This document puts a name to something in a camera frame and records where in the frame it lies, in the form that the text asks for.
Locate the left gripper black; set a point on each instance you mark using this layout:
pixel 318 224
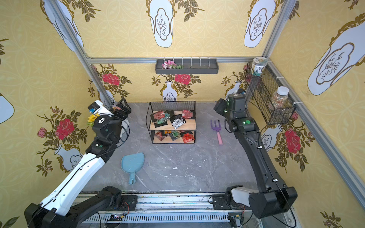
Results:
pixel 121 110

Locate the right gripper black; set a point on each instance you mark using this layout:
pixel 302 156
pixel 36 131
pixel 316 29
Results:
pixel 221 105

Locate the red tea bag packet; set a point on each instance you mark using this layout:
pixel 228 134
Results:
pixel 157 116

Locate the teal jasmine tea bag packet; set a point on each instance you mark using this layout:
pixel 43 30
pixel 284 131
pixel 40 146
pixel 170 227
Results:
pixel 162 121

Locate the white tea bag packet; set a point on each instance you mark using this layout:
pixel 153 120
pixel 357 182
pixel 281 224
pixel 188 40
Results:
pixel 178 123

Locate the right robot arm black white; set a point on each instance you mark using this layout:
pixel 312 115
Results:
pixel 273 196

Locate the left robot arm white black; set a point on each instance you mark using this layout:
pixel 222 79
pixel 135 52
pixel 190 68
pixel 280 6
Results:
pixel 57 209

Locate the pink earl grey tea bag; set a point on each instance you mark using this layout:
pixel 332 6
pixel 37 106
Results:
pixel 188 114

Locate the lower shelf dark red bag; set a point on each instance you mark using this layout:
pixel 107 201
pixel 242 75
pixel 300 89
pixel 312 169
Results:
pixel 160 135

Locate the black tea bag barcode back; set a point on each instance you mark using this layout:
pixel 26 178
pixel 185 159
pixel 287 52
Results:
pixel 175 117

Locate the flower bouquet white fence planter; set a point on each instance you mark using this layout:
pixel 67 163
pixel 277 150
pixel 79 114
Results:
pixel 91 119

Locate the light blue leaf-shaped tray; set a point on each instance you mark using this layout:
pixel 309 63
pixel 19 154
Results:
pixel 131 164

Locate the clear jar white lid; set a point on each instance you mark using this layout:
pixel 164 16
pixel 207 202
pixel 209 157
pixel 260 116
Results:
pixel 279 97

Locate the white patterned lidded jar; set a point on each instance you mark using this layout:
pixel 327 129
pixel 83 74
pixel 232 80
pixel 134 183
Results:
pixel 258 65

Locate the pink artificial flowers in tray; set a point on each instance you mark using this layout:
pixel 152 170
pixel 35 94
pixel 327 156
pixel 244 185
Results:
pixel 170 64

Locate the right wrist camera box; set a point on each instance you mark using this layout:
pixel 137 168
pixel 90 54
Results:
pixel 236 102

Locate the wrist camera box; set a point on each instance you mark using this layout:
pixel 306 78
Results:
pixel 98 107
pixel 236 102

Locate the purple garden fork pink handle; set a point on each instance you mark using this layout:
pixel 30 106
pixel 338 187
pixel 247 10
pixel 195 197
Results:
pixel 216 126

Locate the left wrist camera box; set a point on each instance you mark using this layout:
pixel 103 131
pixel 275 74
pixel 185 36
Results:
pixel 98 107

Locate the black wire two-tier shelf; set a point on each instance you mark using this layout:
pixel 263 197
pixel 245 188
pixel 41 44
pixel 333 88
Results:
pixel 173 108

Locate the grey wall-mounted tray shelf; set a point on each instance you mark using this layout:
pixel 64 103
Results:
pixel 189 66

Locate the black wire wall basket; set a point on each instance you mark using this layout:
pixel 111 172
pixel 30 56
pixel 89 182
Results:
pixel 262 89

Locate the small circuit board with wires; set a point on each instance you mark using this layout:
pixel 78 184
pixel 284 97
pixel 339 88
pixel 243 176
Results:
pixel 116 217

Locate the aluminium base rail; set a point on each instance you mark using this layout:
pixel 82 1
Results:
pixel 184 207

